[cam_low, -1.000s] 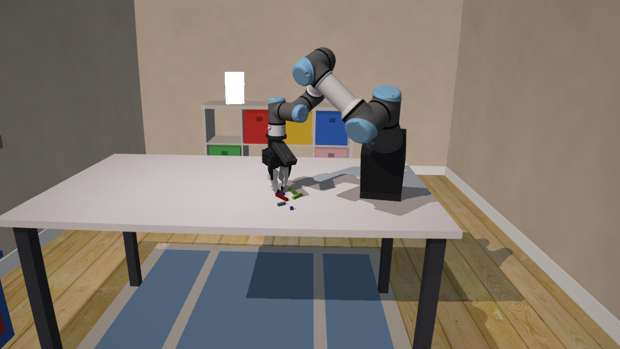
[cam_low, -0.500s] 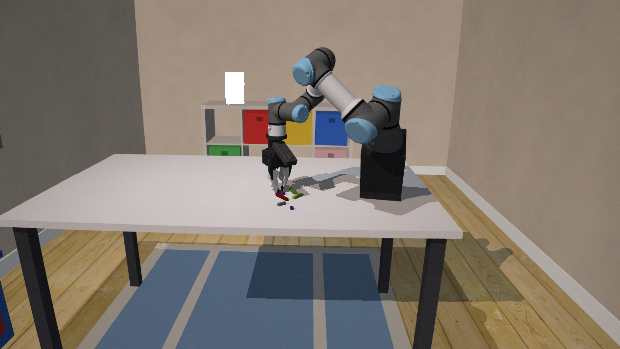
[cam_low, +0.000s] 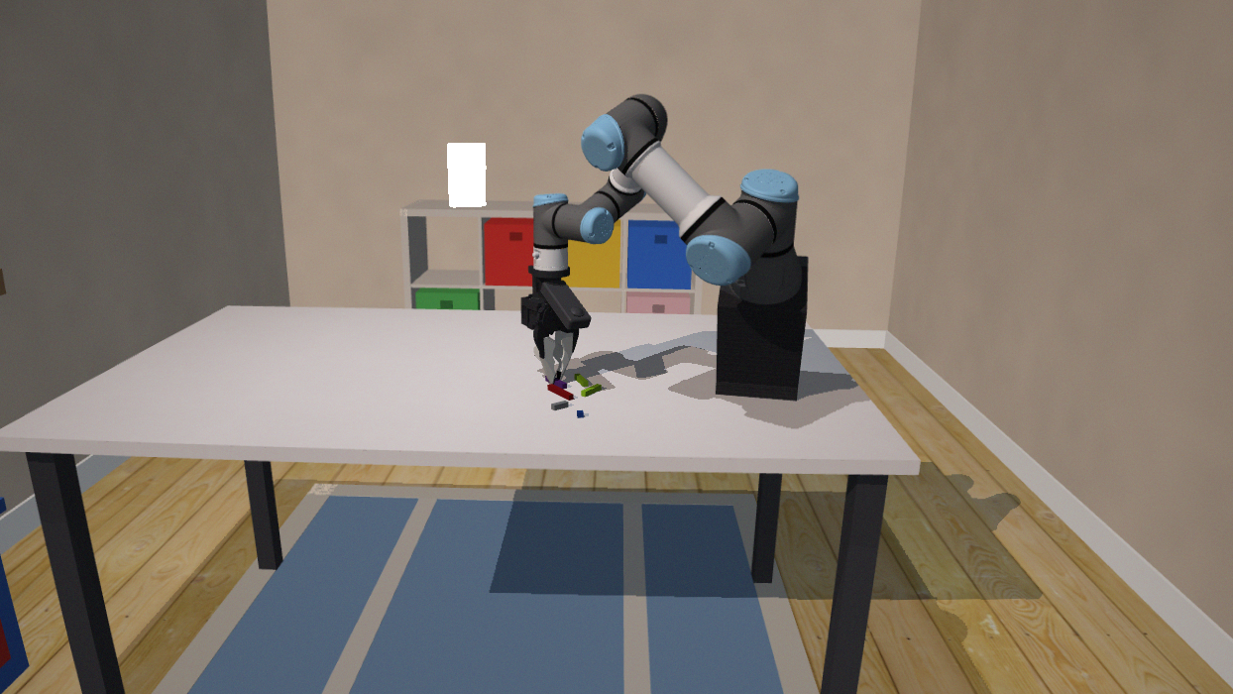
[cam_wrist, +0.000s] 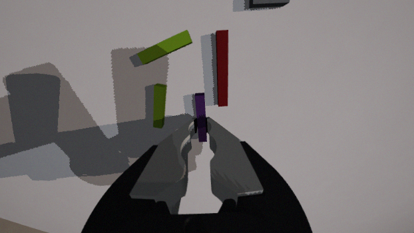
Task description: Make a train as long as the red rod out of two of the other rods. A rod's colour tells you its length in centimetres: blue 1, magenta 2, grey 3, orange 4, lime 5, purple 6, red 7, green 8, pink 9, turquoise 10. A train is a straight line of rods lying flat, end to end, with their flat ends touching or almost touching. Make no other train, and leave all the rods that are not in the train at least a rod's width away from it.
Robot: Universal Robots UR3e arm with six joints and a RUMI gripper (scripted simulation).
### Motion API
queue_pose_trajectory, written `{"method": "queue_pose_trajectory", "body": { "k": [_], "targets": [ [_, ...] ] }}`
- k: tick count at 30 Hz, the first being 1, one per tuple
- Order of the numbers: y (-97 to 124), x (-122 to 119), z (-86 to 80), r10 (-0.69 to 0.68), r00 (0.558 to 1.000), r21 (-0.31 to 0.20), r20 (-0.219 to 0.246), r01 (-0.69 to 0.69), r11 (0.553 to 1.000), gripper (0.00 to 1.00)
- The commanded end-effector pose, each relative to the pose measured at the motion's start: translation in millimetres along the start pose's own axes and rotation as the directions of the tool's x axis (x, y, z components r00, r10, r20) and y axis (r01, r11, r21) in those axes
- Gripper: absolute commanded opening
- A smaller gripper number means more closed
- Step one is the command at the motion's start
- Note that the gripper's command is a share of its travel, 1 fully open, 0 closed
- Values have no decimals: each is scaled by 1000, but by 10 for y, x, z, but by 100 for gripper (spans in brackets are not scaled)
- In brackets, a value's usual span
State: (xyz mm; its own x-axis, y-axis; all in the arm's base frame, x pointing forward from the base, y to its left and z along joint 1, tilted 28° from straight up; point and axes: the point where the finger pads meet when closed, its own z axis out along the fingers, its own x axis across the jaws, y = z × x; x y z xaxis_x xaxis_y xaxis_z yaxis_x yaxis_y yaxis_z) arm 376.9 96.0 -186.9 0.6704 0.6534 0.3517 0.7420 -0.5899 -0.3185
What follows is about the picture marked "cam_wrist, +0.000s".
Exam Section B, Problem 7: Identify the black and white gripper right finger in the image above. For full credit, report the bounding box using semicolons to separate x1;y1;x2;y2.
206;117;313;233

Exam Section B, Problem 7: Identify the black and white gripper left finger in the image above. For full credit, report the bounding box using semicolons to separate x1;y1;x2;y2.
81;117;198;233

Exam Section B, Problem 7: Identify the purple rod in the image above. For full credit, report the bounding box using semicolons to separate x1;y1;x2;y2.
195;93;207;142

